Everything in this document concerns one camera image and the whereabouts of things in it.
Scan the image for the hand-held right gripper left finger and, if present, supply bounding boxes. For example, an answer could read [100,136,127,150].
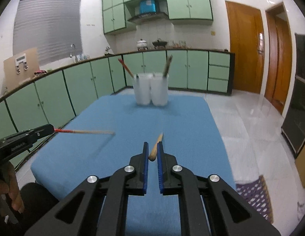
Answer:
[23,141,150,236]

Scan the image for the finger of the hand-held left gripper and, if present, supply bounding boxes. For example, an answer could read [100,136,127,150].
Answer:
[0,124,56,142]

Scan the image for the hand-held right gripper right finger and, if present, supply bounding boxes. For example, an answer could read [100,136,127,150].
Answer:
[156,141,282,236]

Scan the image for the plain bamboo chopstick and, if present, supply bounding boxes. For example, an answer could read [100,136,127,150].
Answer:
[149,133,164,162]

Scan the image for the red ended bamboo chopstick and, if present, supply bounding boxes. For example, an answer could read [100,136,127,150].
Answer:
[55,128,116,136]

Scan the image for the white plastic cup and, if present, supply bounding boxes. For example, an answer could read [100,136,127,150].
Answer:
[133,73,153,105]
[150,72,170,107]

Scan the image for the red orange patterned bamboo chopstick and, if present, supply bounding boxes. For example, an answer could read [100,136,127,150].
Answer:
[120,60,136,79]
[118,58,135,78]

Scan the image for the black chopstick with gold band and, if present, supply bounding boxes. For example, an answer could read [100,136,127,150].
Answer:
[163,56,172,75]

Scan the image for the brown stick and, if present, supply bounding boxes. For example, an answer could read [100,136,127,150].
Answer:
[164,55,173,75]

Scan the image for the person's left hand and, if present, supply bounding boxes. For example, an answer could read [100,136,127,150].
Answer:
[0,162,25,214]

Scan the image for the person's leg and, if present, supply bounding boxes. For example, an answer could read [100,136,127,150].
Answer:
[20,182,61,227]

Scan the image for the green base cabinet row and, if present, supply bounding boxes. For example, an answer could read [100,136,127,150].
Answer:
[0,49,235,153]

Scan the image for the cardboard panel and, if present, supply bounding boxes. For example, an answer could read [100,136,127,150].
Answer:
[4,47,40,89]

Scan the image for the purple patterned floor mat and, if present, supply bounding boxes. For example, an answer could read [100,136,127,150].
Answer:
[236,176,273,223]

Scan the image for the grey window blind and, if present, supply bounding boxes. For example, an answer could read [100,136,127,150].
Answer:
[13,0,82,64]

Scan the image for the black wok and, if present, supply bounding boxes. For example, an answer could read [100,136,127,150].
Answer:
[152,39,168,48]

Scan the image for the cardboard box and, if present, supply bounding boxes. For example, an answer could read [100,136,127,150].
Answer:
[295,138,305,190]

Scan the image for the range hood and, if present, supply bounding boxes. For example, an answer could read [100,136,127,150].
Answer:
[127,12,169,23]

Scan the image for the wooden door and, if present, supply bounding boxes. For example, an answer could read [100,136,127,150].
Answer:
[265,2,293,115]
[225,1,266,94]

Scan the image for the black refrigerator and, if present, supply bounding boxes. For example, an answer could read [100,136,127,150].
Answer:
[281,33,305,158]

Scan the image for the blue box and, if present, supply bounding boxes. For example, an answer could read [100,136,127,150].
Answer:
[139,0,159,14]

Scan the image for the green wall cabinets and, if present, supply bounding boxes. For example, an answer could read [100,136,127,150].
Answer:
[102,0,214,35]

